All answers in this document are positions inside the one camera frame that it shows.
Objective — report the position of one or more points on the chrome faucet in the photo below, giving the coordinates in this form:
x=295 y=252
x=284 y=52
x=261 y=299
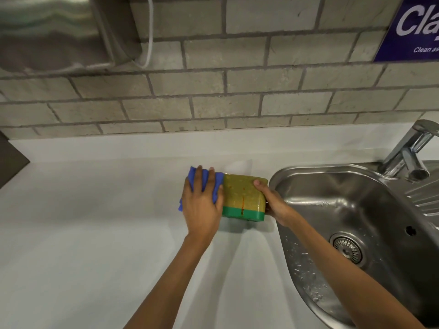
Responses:
x=408 y=150

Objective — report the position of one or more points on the person's right thumb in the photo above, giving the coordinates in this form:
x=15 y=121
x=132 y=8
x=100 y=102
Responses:
x=262 y=188

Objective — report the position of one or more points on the person's right forearm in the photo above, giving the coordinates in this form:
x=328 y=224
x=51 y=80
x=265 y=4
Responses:
x=346 y=274

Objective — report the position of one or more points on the person's right hand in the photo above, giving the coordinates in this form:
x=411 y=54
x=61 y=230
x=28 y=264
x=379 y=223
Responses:
x=277 y=205

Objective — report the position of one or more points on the stainless steel sink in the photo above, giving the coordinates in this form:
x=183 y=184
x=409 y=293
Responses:
x=360 y=236

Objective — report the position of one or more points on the food container with green lid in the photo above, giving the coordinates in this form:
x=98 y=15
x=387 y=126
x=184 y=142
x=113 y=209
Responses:
x=244 y=198

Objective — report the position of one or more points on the person's left hand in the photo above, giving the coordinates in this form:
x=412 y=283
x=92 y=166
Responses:
x=200 y=211

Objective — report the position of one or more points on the sink drain strainer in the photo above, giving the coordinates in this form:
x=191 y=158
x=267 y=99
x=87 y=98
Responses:
x=347 y=248

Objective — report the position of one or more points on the blue wall sign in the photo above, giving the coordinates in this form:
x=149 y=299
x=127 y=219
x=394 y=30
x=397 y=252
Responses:
x=410 y=29

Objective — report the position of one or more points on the dark appliance corner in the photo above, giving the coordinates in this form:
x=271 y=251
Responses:
x=12 y=161

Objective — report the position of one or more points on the blue cleaning cloth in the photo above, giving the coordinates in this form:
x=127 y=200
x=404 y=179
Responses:
x=202 y=186

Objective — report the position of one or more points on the stainless steel wall dispenser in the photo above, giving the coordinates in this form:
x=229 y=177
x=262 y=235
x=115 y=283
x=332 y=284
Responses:
x=61 y=32

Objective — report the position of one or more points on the person's left forearm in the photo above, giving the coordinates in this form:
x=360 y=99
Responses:
x=171 y=287

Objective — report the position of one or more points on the person's left fingers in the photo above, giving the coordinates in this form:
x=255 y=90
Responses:
x=200 y=178

